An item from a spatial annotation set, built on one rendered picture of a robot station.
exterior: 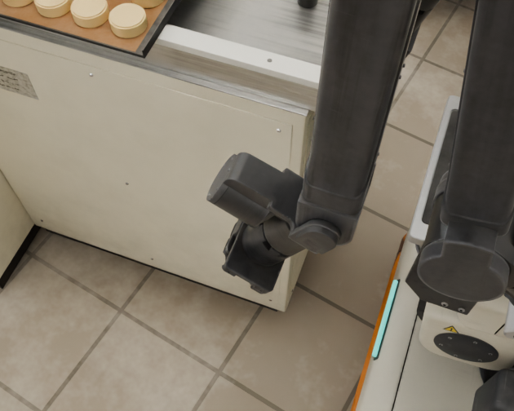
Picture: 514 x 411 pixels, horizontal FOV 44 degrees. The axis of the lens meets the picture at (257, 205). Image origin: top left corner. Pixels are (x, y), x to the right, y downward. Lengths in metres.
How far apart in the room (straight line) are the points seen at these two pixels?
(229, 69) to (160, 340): 0.90
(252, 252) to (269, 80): 0.26
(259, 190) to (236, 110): 0.31
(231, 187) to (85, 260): 1.14
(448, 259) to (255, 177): 0.20
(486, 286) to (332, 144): 0.19
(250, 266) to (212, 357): 0.88
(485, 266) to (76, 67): 0.69
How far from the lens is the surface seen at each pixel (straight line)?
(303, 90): 0.85
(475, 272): 0.57
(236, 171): 0.62
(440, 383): 1.33
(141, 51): 0.88
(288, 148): 0.94
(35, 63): 1.08
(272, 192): 0.63
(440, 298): 0.94
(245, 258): 0.73
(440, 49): 2.21
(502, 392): 1.09
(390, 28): 0.41
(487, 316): 1.00
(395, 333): 1.35
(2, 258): 1.66
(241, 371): 1.58
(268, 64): 0.85
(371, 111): 0.47
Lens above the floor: 1.52
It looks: 60 degrees down
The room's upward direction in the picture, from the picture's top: straight up
